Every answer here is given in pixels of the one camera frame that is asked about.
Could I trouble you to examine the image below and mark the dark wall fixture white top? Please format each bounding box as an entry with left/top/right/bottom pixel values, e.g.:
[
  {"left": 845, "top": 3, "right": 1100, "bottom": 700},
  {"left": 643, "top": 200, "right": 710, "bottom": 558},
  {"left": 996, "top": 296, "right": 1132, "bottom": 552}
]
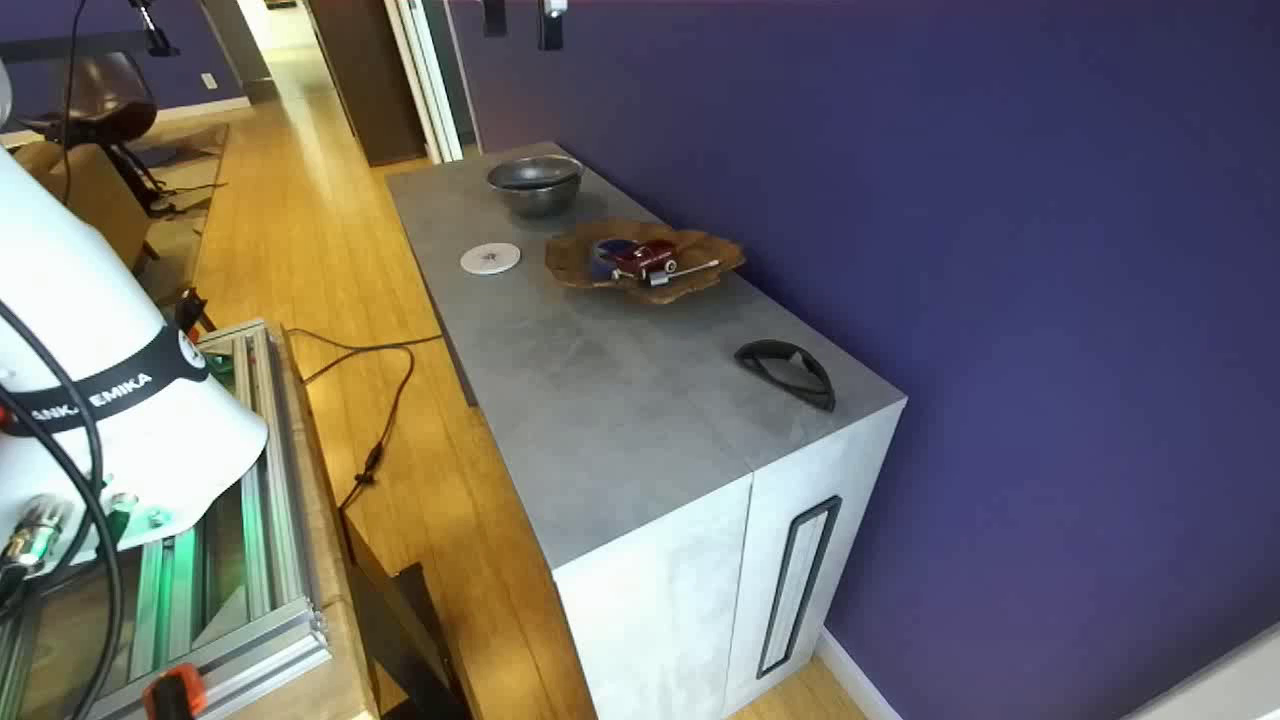
[{"left": 535, "top": 0, "right": 572, "bottom": 55}]

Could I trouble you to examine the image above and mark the black boom stand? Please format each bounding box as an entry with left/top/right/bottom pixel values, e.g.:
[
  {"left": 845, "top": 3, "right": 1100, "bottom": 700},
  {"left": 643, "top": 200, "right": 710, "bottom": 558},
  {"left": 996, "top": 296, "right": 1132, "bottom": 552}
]
[{"left": 125, "top": 0, "right": 184, "bottom": 60}]

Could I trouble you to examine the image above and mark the aluminium profile robot stand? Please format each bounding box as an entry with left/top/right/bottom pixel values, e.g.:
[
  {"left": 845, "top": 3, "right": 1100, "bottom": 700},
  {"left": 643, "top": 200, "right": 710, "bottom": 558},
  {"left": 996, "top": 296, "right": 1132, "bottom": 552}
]
[{"left": 0, "top": 317, "right": 334, "bottom": 720}]

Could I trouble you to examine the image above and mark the thin black floor cable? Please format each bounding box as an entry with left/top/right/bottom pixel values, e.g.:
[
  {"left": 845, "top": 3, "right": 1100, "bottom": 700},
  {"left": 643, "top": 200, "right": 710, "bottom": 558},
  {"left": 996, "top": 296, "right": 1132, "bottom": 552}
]
[{"left": 281, "top": 324, "right": 448, "bottom": 517}]

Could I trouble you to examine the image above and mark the white round disc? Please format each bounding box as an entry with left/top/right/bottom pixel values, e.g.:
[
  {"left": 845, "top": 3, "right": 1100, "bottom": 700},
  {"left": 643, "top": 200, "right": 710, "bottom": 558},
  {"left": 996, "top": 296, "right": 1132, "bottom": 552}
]
[{"left": 457, "top": 239, "right": 524, "bottom": 279}]

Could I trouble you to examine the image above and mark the grey metal bowl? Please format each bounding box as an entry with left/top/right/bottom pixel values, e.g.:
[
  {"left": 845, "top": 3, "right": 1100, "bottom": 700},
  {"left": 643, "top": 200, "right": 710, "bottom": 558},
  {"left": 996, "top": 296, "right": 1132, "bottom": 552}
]
[{"left": 486, "top": 152, "right": 590, "bottom": 222}]

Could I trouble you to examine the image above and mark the grey concrete-look cabinet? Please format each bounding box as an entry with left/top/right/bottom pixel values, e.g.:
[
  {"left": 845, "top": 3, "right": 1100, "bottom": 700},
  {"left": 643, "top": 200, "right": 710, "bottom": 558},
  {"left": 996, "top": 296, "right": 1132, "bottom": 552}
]
[{"left": 383, "top": 134, "right": 912, "bottom": 720}]

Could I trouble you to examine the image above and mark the small red blue toy cart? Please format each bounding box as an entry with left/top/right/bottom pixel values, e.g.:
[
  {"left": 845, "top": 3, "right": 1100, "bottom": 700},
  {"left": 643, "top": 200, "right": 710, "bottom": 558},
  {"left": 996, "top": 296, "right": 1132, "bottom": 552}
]
[{"left": 590, "top": 236, "right": 689, "bottom": 290}]

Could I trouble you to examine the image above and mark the dark chair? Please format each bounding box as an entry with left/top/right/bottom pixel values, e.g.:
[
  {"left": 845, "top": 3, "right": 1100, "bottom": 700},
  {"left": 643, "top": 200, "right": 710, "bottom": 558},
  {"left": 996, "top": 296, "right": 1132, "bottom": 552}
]
[{"left": 26, "top": 46, "right": 215, "bottom": 222}]

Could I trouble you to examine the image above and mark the black rectangular cabinet door handle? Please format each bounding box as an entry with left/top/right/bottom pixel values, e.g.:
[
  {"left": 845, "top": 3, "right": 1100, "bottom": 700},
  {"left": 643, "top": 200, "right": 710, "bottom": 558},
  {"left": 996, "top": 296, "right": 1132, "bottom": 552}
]
[{"left": 754, "top": 492, "right": 845, "bottom": 685}]

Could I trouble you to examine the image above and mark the white door frame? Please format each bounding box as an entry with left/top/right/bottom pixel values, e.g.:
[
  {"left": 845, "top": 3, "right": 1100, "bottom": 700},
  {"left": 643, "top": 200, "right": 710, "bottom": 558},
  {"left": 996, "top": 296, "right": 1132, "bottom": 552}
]
[{"left": 381, "top": 0, "right": 482, "bottom": 167}]

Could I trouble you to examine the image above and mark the brown wooden tray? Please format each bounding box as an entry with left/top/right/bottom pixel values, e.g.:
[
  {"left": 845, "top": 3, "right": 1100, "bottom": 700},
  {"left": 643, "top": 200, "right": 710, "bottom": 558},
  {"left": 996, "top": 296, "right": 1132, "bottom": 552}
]
[{"left": 541, "top": 215, "right": 754, "bottom": 311}]

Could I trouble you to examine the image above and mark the orange clamp handle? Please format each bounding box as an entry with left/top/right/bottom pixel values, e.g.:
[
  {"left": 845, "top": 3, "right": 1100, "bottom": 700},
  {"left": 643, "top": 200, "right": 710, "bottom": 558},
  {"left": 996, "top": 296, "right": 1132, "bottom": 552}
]
[{"left": 141, "top": 659, "right": 215, "bottom": 720}]

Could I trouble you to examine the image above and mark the dark brown door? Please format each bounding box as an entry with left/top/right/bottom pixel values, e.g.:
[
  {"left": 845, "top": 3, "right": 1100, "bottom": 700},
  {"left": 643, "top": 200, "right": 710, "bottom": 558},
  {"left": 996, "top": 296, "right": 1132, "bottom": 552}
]
[{"left": 302, "top": 0, "right": 433, "bottom": 171}]

